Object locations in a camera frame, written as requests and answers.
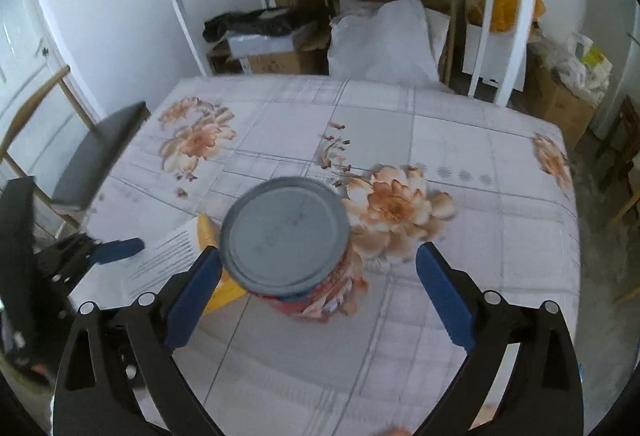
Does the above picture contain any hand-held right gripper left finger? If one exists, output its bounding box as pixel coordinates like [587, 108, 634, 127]
[52, 246, 224, 436]

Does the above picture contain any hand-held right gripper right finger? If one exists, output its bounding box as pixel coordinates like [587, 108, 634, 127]
[415, 241, 585, 436]

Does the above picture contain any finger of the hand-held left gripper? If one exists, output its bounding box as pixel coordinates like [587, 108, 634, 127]
[39, 235, 146, 286]

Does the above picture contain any tin can red label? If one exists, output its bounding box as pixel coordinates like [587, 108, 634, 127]
[220, 177, 368, 319]

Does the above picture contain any white paper sheet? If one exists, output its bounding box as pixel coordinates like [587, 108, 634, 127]
[119, 219, 206, 299]

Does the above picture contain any yellow packet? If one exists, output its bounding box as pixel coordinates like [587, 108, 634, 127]
[196, 213, 248, 315]

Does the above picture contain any floral tablecloth table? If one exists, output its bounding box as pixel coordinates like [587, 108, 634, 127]
[65, 75, 581, 436]

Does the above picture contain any white door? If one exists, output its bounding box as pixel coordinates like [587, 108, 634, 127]
[0, 0, 108, 177]

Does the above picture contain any white foam box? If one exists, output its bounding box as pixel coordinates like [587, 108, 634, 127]
[462, 19, 528, 92]

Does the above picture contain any black plastic bag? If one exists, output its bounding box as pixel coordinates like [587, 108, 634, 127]
[202, 8, 321, 42]

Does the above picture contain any white foam board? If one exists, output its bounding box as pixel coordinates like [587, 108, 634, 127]
[227, 24, 317, 58]

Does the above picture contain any white sack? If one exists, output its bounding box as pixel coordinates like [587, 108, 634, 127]
[327, 0, 450, 87]

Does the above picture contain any yellow plastic bag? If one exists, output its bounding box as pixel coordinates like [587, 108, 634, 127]
[480, 0, 546, 35]

